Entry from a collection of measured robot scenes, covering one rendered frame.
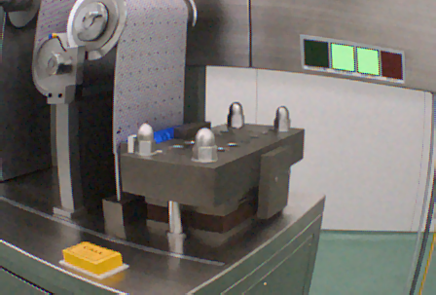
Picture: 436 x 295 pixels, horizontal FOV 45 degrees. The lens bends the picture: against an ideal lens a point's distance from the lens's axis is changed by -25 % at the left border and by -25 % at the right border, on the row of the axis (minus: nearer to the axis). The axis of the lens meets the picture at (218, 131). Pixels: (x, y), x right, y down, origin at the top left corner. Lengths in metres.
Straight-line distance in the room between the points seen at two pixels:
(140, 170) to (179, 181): 0.07
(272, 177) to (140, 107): 0.24
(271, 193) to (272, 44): 0.32
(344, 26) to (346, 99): 2.43
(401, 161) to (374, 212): 0.38
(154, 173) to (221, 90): 2.94
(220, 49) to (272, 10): 0.15
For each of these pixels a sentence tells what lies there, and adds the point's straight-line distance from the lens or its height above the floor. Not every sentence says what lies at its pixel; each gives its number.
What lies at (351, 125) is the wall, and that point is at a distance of 3.64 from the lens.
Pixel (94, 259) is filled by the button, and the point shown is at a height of 0.92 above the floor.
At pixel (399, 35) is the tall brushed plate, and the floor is 1.25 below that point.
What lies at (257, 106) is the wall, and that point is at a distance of 3.82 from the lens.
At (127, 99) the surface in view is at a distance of 1.08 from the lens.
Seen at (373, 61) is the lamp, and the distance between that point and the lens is 1.20.
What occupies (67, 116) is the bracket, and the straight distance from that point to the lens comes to 1.06.
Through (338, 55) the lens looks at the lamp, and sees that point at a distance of 1.22.
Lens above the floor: 1.23
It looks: 9 degrees down
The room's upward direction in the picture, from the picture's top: 1 degrees clockwise
